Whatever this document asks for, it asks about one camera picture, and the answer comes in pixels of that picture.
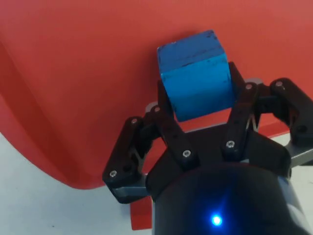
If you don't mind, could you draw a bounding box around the blue cube block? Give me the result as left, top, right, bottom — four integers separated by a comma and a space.
156, 29, 235, 122

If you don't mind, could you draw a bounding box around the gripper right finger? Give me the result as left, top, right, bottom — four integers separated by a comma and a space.
221, 61, 313, 169

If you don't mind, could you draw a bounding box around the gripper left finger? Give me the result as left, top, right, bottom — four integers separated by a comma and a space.
102, 80, 201, 204

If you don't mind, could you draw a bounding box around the red tray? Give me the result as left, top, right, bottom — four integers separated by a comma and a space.
0, 0, 313, 231

